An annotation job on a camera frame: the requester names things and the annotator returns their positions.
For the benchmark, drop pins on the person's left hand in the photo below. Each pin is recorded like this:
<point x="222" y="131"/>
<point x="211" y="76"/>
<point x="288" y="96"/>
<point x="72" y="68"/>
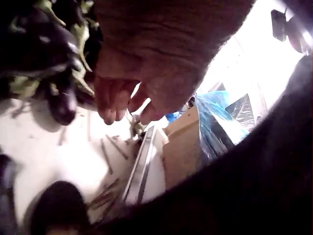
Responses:
<point x="159" y="49"/>

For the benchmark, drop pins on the person's left fingers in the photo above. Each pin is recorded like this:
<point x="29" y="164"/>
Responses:
<point x="111" y="98"/>

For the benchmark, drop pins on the person's left thumb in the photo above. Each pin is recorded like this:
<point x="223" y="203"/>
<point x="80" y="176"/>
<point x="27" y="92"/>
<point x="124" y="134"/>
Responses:
<point x="154" y="112"/>

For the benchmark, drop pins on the green stem piece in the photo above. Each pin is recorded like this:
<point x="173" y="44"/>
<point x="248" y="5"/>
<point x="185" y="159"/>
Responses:
<point x="135" y="124"/>

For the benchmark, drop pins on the cardboard box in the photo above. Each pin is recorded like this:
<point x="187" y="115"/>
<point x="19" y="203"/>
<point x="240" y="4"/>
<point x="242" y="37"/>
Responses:
<point x="181" y="151"/>

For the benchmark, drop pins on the scattered cut green stems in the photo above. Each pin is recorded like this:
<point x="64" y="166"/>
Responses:
<point x="110" y="151"/>

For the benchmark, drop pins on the blue plastic bag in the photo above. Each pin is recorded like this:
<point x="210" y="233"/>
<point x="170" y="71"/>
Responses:
<point x="215" y="127"/>

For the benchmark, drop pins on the pile of eggplants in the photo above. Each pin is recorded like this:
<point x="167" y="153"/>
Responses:
<point x="44" y="49"/>

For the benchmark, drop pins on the dark purple eggplant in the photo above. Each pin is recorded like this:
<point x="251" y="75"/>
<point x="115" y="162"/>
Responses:
<point x="60" y="203"/>

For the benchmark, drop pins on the person's body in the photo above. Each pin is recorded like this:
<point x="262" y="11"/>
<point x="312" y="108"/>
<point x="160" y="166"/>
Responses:
<point x="244" y="195"/>

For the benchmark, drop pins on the metal rail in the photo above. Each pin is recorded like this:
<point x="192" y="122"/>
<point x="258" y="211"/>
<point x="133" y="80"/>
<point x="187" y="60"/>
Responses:
<point x="141" y="169"/>

